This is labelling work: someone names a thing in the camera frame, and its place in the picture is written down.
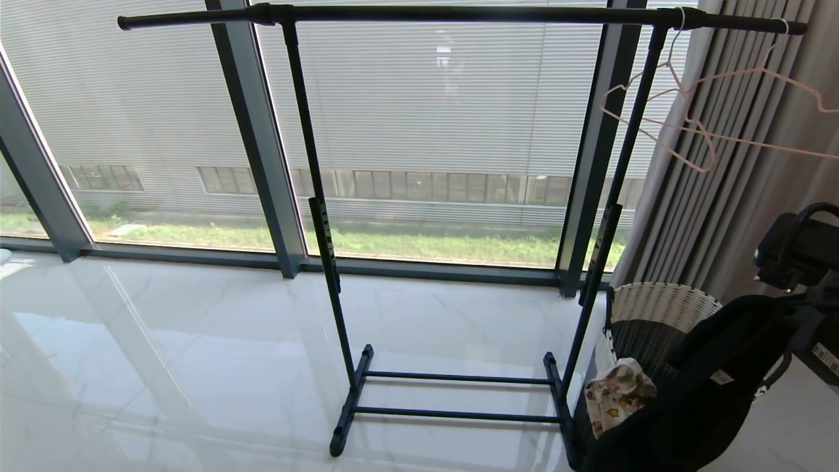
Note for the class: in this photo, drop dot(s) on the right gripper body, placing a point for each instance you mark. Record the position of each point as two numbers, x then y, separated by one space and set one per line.
819 334

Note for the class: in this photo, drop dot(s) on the black garment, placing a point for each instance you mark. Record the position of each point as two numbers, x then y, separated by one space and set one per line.
708 406

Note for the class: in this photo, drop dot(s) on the pink clothes hanger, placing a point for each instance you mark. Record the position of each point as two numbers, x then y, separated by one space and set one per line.
763 67
668 62

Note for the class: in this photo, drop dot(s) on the white laundry basket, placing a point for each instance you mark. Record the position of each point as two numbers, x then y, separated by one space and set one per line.
655 305

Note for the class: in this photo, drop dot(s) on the black clothes rack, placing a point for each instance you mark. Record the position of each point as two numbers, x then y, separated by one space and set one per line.
459 13

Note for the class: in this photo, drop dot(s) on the beige curtain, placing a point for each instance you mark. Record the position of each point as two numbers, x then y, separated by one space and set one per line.
741 196

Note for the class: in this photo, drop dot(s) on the cream printed garment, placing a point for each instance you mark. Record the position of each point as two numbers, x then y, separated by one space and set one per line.
616 396

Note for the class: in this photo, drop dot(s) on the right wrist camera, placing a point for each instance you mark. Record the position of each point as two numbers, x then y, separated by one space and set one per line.
806 255

